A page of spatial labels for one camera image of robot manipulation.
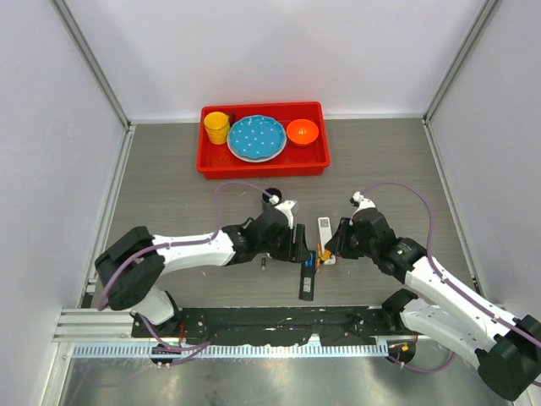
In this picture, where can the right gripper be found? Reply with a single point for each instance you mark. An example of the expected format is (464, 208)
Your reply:
(338, 244)

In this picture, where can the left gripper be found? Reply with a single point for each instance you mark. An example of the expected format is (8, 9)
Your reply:
(293, 251)

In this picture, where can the yellow handled screwdriver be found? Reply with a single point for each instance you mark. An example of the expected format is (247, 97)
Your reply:
(325, 256)

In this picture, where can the orange battery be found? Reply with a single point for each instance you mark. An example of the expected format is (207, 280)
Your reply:
(318, 260)

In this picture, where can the slim white remote control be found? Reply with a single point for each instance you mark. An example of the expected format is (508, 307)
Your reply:
(325, 233)

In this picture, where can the black remote control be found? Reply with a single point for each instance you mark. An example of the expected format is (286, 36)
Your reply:
(307, 278)

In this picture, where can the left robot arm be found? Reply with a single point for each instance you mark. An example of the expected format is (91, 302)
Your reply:
(130, 268)

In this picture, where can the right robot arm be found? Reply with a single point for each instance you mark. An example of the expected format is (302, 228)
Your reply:
(503, 348)

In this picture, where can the dark blue round cup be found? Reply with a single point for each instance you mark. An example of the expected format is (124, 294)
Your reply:
(267, 203)

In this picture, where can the orange bowl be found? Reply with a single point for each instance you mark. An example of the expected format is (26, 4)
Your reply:
(302, 132)

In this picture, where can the blue polka dot plate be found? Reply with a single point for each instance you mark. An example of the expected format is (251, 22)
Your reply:
(256, 138)

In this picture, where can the red plastic tray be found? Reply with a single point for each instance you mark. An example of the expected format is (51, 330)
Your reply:
(217, 162)

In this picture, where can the yellow ribbed cup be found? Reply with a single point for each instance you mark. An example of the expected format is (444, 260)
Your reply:
(217, 126)

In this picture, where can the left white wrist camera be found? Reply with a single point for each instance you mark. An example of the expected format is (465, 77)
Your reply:
(287, 207)

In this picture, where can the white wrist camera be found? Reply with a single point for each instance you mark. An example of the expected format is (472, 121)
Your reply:
(361, 203)
(287, 207)

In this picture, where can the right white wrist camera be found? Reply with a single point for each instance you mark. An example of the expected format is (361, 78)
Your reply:
(361, 203)

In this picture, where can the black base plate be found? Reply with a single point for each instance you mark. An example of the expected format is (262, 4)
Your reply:
(281, 326)

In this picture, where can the slotted cable duct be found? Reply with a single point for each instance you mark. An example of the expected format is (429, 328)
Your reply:
(312, 349)

